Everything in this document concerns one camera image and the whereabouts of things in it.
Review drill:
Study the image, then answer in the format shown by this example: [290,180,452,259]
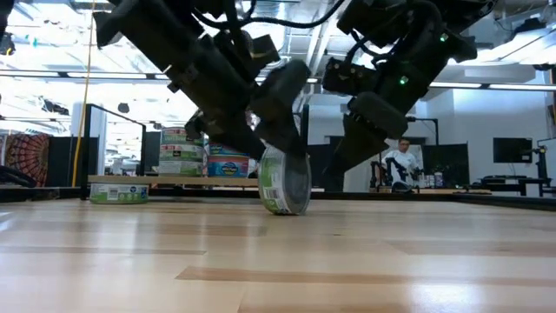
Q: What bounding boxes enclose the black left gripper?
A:
[167,29,313,162]

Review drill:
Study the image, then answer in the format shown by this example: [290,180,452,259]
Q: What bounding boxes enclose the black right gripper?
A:
[324,24,478,176]

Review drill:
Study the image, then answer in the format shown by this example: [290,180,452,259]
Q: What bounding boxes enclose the wooden shelf board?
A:
[88,174,326,194]

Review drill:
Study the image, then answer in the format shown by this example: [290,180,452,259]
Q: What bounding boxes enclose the person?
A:
[381,137,420,190]

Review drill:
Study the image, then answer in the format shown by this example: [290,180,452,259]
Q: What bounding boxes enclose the black background robot arms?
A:
[368,158,425,193]

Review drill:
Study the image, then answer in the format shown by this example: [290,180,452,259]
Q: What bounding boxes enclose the black partition panel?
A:
[306,135,348,193]
[420,143,471,189]

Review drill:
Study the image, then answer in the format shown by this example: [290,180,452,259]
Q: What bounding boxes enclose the long strip light bar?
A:
[0,68,556,92]

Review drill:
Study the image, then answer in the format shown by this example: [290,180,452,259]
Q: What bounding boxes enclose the black background desk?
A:
[471,175,556,197]

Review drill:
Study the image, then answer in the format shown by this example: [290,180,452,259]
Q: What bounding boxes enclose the patterned red tapestry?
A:
[3,132,51,188]

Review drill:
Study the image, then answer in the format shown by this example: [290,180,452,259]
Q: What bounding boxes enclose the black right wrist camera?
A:
[321,56,378,96]

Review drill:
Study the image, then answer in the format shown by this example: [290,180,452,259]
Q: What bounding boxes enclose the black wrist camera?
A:
[321,56,378,96]
[249,33,282,66]

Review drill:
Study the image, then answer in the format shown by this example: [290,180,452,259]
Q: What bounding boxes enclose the black background stand frame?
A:
[406,116,440,189]

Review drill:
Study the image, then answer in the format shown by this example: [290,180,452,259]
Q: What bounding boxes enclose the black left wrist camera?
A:
[249,33,282,66]

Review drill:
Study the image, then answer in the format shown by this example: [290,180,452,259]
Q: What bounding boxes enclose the black wall monitor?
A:
[493,137,533,164]

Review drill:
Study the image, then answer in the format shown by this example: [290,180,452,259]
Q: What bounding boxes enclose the black metal shelf frame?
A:
[80,103,312,207]

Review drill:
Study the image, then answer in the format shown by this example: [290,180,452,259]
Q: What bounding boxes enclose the black camera tripod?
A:
[533,137,556,196]

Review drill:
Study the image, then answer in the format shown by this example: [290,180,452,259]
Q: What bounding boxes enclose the thick yellow cable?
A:
[71,0,97,188]

